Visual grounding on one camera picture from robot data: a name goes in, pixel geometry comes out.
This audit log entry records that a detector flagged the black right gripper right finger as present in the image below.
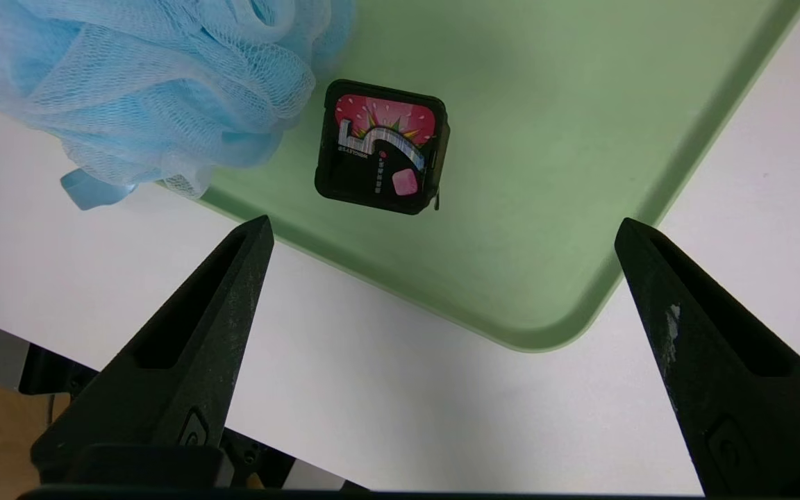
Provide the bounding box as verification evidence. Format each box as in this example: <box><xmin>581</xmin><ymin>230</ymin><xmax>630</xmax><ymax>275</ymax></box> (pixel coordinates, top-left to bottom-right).
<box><xmin>614</xmin><ymin>217</ymin><xmax>800</xmax><ymax>497</ymax></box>

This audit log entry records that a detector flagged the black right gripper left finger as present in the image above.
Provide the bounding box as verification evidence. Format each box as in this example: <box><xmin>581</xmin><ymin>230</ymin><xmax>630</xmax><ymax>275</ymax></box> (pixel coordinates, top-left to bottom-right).
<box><xmin>31</xmin><ymin>215</ymin><xmax>276</xmax><ymax>487</ymax></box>

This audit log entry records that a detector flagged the light blue mesh bath loofah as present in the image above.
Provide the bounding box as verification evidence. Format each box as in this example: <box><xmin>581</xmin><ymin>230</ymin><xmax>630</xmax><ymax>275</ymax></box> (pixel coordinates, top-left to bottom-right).
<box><xmin>0</xmin><ymin>0</ymin><xmax>356</xmax><ymax>211</ymax></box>

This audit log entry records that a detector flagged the black chewing gum box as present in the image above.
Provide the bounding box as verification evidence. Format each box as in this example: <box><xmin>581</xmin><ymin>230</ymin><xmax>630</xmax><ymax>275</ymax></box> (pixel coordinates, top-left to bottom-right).
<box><xmin>314</xmin><ymin>78</ymin><xmax>451</xmax><ymax>216</ymax></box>

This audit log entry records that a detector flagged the light green plastic tray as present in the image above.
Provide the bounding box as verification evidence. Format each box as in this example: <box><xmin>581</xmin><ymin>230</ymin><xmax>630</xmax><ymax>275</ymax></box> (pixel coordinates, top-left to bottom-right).
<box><xmin>157</xmin><ymin>0</ymin><xmax>800</xmax><ymax>353</ymax></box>

